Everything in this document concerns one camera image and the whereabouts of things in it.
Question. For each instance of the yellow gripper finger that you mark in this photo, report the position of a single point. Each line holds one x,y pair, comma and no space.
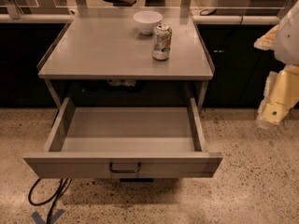
280,95
268,40

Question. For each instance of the silver 7up can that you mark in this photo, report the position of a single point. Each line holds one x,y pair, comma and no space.
162,35

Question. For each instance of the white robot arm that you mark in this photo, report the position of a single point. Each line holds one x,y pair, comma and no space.
287,39

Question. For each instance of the open grey top drawer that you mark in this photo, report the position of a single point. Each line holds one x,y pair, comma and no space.
167,141

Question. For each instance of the white ceramic bowl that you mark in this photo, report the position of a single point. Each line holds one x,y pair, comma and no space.
146,21

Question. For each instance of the crumpled item under tabletop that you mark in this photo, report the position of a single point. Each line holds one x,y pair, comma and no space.
121,83

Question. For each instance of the black office chair armrest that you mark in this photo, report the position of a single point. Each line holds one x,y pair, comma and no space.
121,3

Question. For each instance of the grey metal cabinet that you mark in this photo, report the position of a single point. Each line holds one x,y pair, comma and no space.
103,43

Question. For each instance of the black metal drawer handle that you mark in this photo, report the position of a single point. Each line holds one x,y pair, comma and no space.
124,168

